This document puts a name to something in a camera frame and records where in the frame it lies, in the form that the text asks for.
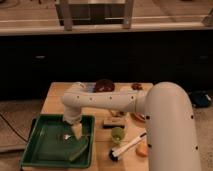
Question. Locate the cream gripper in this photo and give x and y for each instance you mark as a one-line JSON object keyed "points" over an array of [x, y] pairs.
{"points": [[77, 130]]}

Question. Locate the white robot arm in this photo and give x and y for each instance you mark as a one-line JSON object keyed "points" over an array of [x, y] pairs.
{"points": [[170, 125]]}

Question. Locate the green plastic tray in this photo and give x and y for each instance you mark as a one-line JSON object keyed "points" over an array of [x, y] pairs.
{"points": [[44, 149]]}

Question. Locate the small wooden block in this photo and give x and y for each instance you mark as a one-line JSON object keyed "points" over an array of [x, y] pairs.
{"points": [[111, 123]]}

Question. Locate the dark brown bowl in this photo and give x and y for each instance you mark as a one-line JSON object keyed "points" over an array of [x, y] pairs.
{"points": [[104, 85]]}

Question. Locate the orange round object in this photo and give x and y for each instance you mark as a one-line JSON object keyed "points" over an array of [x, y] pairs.
{"points": [[142, 149]]}

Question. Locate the small brown object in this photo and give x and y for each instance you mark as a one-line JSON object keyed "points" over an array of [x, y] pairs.
{"points": [[136, 86]]}

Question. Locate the dark teal object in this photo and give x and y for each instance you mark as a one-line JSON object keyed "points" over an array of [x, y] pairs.
{"points": [[200, 99]]}

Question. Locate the white handled dish brush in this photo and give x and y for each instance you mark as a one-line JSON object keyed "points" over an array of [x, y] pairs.
{"points": [[115, 153]]}

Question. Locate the metal frame stand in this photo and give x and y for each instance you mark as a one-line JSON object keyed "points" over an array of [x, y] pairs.
{"points": [[94, 12]]}

